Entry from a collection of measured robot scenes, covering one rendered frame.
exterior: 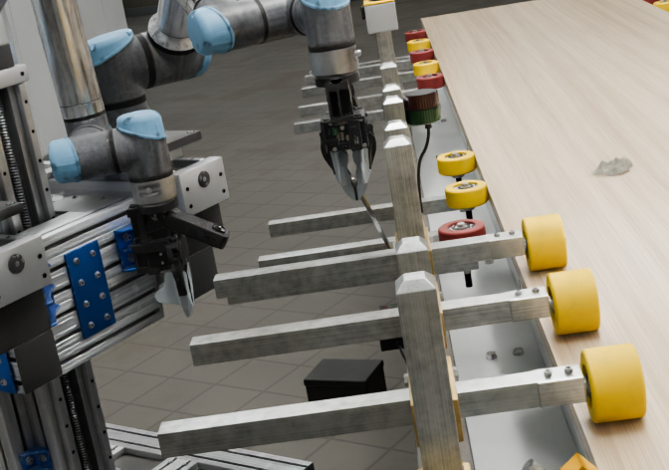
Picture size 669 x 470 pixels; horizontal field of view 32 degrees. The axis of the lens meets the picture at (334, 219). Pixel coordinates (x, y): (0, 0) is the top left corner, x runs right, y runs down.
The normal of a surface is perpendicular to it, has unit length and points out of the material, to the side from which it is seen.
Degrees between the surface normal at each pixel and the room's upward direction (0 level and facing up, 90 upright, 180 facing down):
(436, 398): 90
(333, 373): 0
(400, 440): 0
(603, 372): 50
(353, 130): 91
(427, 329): 90
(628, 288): 0
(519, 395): 90
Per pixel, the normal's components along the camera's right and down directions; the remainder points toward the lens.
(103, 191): -0.56, 0.32
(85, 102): 0.45, 0.17
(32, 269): 0.81, 0.04
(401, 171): -0.02, 0.29
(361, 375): -0.16, -0.95
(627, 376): -0.11, -0.30
